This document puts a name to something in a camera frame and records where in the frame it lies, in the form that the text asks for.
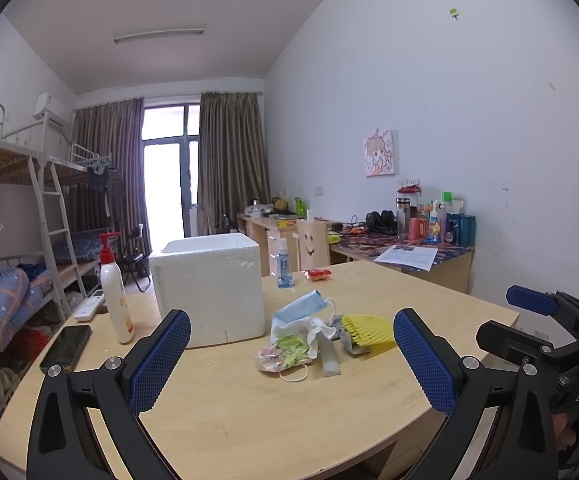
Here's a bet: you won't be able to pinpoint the black headphones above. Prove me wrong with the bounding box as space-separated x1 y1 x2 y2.
364 210 398 235

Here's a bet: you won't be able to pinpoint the tall clear water bottle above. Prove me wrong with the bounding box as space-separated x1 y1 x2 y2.
396 194 411 240

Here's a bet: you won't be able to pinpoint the printed paper sheet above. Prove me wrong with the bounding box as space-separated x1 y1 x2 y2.
374 246 438 272

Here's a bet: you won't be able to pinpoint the black folding chair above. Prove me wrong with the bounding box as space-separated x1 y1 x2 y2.
119 223 152 292

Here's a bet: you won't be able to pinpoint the wooden drawer desk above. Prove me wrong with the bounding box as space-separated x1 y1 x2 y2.
238 214 299 276

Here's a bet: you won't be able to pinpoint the red snack packet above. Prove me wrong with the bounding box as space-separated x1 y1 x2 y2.
303 269 332 282

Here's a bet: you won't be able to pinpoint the blue plaid quilt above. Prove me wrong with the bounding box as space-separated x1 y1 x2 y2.
0 268 52 352

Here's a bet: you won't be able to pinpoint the brown curtain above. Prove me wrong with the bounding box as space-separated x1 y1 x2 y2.
66 98 148 238
198 92 271 235

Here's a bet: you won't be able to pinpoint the brown right curtain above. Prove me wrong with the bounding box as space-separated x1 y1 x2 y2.
198 92 271 235

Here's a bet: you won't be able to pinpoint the anime wall picture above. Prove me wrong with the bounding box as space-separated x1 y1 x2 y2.
363 130 396 177

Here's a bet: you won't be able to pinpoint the wooden smiley chair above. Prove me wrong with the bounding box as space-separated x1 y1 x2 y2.
295 220 331 271

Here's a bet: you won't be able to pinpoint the black smartphone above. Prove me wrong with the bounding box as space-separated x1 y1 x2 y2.
39 324 92 373

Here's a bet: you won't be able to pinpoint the white foam box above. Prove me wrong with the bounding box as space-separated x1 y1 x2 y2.
150 233 266 348

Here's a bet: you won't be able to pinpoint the white foam strip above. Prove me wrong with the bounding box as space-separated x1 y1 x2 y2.
317 333 340 377

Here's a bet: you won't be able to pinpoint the blue sanitizer bottle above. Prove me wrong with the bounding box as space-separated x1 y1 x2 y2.
276 237 294 288

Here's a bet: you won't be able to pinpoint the metal bunk bed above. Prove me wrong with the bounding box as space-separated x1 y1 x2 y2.
0 103 100 320

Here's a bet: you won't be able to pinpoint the blue surgical mask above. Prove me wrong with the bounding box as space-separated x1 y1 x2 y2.
271 289 336 330

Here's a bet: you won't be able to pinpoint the green patterned mask packet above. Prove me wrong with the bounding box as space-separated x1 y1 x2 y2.
254 335 319 384

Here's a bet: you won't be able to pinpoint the wooden side desk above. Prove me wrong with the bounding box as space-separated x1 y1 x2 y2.
329 232 473 294

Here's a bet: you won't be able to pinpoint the yellow foam fruit net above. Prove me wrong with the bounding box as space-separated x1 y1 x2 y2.
341 314 396 348

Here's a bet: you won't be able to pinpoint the white face mask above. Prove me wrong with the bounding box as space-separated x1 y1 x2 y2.
270 316 337 360

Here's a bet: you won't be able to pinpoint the white air conditioner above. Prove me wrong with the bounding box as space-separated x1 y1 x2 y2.
32 92 72 125

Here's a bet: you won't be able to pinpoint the grey knit cloth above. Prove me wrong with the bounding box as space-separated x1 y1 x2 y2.
329 314 371 356

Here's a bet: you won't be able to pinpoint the white remote control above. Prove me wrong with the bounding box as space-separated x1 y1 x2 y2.
73 289 104 322

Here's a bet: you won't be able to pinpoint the white lotion pump bottle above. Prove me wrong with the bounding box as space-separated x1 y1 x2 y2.
100 232 134 344

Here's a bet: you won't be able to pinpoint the brown left curtain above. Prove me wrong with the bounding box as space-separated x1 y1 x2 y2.
66 98 148 238

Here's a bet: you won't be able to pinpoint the ceiling tube light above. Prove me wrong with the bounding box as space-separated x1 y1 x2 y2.
113 27 205 44

